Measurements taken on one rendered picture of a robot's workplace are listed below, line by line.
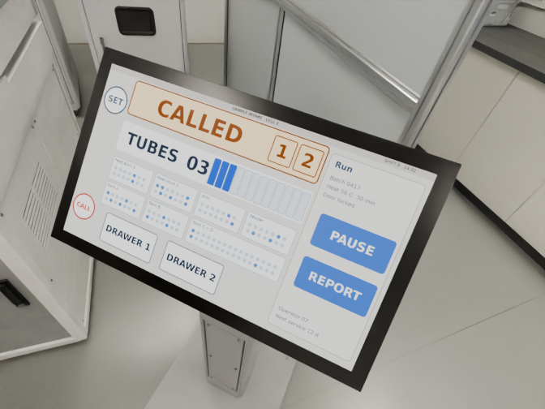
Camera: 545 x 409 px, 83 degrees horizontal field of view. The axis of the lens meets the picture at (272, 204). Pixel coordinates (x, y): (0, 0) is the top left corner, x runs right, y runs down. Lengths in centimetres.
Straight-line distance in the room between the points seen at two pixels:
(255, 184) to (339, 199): 11
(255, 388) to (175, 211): 103
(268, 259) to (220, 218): 9
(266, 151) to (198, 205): 12
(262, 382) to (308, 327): 98
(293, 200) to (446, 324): 153
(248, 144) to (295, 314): 23
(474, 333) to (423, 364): 35
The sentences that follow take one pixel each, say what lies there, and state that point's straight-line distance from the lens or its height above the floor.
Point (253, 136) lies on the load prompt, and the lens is 42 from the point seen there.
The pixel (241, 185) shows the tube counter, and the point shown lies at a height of 111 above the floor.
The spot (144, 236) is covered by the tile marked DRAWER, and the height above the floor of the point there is 101.
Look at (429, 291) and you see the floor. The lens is 191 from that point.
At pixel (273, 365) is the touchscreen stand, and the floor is 4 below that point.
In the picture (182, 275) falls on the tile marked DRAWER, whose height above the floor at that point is 99.
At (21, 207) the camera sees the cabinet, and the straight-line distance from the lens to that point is 112.
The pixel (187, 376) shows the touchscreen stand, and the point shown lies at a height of 4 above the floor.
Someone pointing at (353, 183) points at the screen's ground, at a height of 115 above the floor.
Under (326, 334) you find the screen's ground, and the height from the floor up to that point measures 100.
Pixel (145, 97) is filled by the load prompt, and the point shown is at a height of 116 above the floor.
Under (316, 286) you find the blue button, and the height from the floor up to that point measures 104.
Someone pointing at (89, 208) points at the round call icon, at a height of 102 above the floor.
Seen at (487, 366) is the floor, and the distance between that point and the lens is 187.
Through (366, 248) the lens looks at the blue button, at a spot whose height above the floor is 110.
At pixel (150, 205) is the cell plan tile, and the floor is 105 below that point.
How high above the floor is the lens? 139
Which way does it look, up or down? 46 degrees down
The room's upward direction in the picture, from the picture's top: 10 degrees clockwise
